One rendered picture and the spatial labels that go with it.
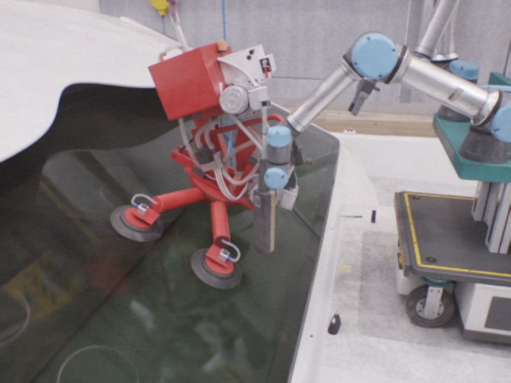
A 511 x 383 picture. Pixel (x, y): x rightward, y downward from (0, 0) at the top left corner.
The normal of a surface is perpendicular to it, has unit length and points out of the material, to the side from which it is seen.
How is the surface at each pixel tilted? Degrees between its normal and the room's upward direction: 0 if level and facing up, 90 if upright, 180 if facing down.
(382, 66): 86
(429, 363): 0
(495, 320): 90
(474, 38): 90
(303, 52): 90
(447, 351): 0
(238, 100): 81
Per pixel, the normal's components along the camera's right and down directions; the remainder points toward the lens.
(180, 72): -0.25, 0.40
